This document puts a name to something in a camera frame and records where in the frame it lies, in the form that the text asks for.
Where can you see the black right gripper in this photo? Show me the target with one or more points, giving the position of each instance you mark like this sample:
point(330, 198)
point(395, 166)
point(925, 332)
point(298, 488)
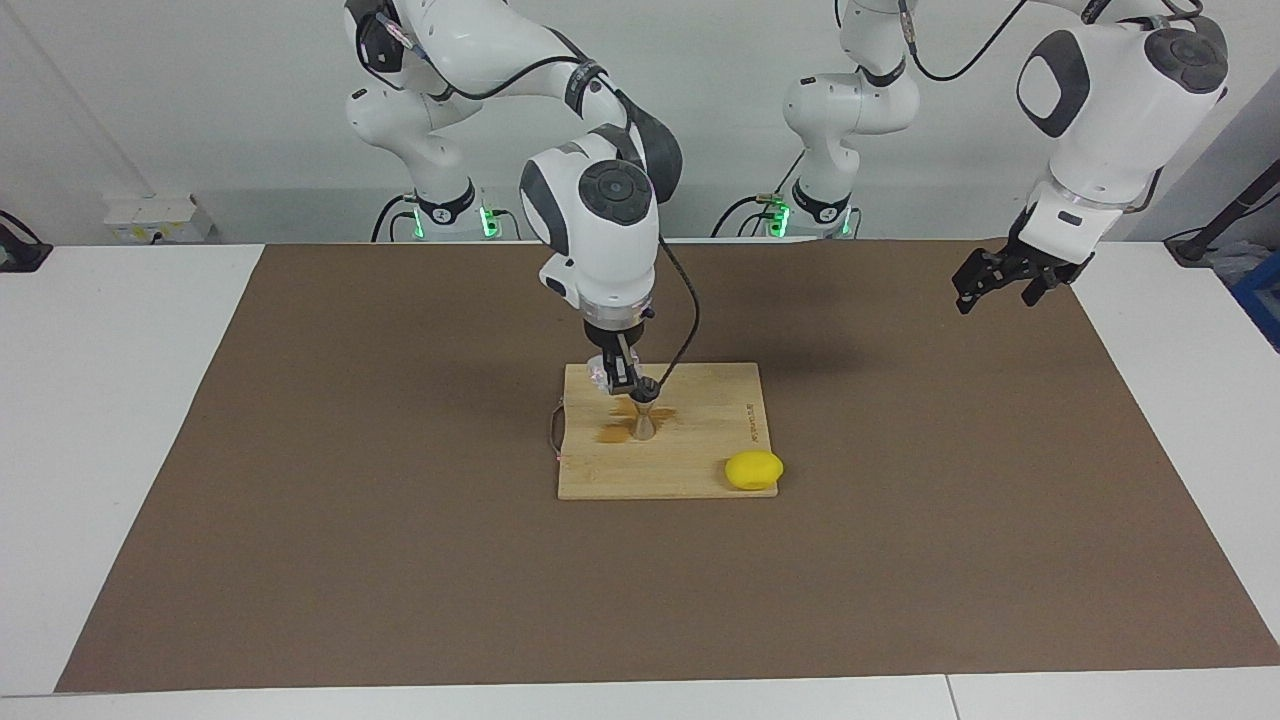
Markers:
point(622, 340)

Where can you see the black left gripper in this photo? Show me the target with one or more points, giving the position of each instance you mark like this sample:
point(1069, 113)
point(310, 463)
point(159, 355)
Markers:
point(1045, 265)

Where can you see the steel double jigger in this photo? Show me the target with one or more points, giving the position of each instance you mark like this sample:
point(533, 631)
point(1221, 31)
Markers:
point(645, 425)

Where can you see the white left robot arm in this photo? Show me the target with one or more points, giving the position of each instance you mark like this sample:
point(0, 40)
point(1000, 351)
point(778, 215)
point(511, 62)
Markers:
point(1100, 130)

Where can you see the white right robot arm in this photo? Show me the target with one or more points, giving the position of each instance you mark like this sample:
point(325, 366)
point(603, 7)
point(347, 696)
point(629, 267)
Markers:
point(600, 240)

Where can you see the wooden cutting board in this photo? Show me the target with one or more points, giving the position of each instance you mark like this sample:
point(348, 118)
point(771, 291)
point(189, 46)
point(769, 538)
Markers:
point(680, 470)

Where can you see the yellow lemon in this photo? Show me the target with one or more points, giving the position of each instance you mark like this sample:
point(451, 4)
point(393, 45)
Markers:
point(754, 471)

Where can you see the black stand pole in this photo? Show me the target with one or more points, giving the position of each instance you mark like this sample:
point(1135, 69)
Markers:
point(1235, 210)

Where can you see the blue box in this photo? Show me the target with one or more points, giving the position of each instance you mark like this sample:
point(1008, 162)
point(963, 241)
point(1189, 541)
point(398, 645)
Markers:
point(1262, 300)

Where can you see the brown table mat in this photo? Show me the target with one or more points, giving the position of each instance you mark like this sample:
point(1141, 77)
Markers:
point(300, 550)

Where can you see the white wall power strip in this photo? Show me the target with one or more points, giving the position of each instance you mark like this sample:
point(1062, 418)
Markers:
point(150, 215)

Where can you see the black clamp mount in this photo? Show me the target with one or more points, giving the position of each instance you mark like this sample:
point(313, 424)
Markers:
point(20, 255)

